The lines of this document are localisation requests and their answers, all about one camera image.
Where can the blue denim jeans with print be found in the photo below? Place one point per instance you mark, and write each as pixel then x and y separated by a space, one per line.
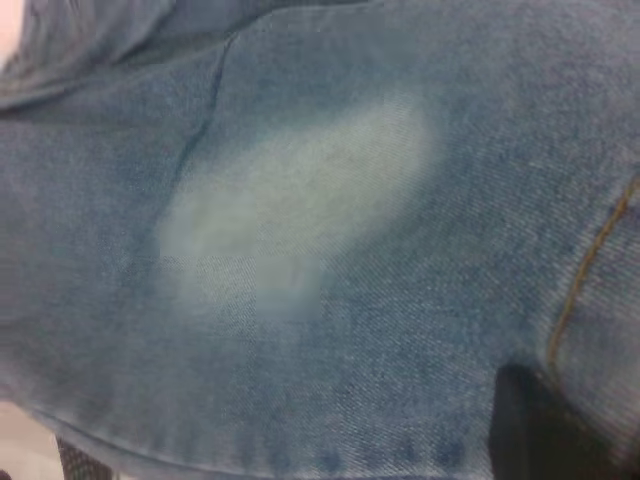
pixel 300 250

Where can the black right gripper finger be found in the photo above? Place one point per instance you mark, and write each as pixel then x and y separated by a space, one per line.
pixel 535 440

